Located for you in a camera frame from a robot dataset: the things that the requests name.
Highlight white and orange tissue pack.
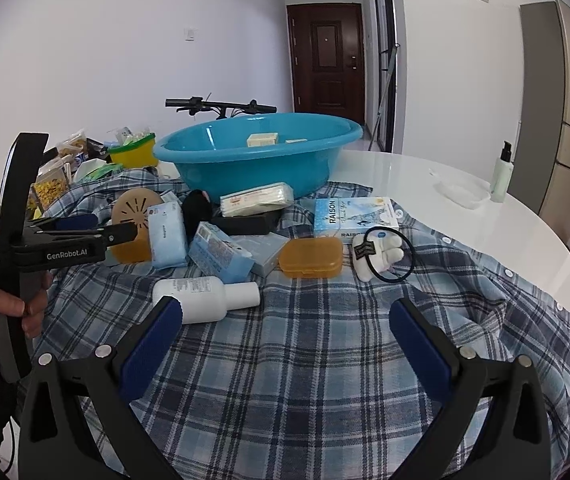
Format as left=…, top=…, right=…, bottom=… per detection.
left=219, top=182, right=295, bottom=218

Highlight light blue wet wipes pack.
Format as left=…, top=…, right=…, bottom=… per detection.
left=145, top=201, right=189, bottom=269

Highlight black round pouch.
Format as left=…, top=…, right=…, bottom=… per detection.
left=180, top=188, right=212, bottom=241

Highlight white lotion bottle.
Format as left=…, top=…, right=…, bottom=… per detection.
left=152, top=276, right=261, bottom=325

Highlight light blue carton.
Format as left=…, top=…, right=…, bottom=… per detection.
left=188, top=222, right=256, bottom=284

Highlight beige refrigerator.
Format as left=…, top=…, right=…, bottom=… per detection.
left=507, top=0, right=570, bottom=252

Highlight green and yellow bin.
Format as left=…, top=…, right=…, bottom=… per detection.
left=107, top=132, right=159, bottom=169

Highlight blue plaid shirt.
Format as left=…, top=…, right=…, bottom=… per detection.
left=30, top=164, right=570, bottom=480

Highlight white desktop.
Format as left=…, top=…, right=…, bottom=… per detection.
left=322, top=149, right=570, bottom=333

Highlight black snack pack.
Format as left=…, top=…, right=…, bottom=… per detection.
left=85, top=137, right=112, bottom=159

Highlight bag of yellow nuts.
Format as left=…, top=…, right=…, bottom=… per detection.
left=31, top=159, right=74, bottom=212

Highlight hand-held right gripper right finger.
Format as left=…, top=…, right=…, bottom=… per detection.
left=389, top=297, right=550, bottom=480

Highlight white blue tower print box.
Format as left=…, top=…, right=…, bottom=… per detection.
left=312, top=196, right=401, bottom=245

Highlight black hair tie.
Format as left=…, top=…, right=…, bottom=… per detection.
left=364, top=226, right=415, bottom=283

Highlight clear snack bag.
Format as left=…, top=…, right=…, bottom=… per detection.
left=57, top=129, right=89, bottom=157

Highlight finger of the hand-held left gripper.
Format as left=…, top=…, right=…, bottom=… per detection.
left=31, top=212, right=99, bottom=232
left=34, top=222, right=140, bottom=251

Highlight blue plastic basin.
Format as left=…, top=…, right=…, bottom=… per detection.
left=152, top=113, right=364, bottom=202

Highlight grey blue flat box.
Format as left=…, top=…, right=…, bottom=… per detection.
left=235, top=232, right=291, bottom=277

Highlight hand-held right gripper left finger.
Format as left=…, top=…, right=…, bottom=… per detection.
left=18, top=296, right=184, bottom=480

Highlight orange pill box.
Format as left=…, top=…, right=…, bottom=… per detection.
left=278, top=237, right=344, bottom=279

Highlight metal mop pole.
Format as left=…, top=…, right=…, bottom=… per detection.
left=364, top=44, right=399, bottom=152

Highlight brown entrance door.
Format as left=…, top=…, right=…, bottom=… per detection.
left=286, top=3, right=366, bottom=121

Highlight tan round vented disc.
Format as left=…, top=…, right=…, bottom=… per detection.
left=110, top=188, right=161, bottom=264

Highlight black bicycle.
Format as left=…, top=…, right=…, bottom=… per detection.
left=165, top=94, right=278, bottom=122

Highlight clear plastic dish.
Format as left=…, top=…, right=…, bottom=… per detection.
left=434, top=172, right=492, bottom=210

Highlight pale green pump bottle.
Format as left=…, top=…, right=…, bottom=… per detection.
left=489, top=140, right=514, bottom=204

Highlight black framed glass door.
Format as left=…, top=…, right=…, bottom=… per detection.
left=371, top=0, right=399, bottom=154

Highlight white plush keychain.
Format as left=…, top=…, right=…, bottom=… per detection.
left=352, top=232, right=407, bottom=282

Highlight black box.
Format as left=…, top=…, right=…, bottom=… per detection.
left=209, top=207, right=282, bottom=236

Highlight large cream square box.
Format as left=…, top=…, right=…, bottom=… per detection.
left=246, top=132, right=280, bottom=149

